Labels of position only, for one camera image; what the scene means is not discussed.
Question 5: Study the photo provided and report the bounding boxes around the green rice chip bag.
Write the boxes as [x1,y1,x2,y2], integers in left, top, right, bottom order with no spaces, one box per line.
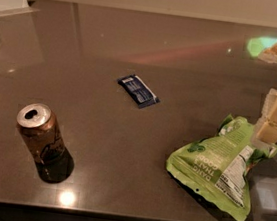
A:
[166,115,277,221]

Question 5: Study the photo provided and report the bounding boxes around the brown soda can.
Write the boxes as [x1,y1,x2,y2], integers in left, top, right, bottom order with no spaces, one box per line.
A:
[16,103,74,184]

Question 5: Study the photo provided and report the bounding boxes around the blue snack packet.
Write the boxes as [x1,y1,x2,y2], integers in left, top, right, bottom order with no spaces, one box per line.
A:
[117,74,160,109]

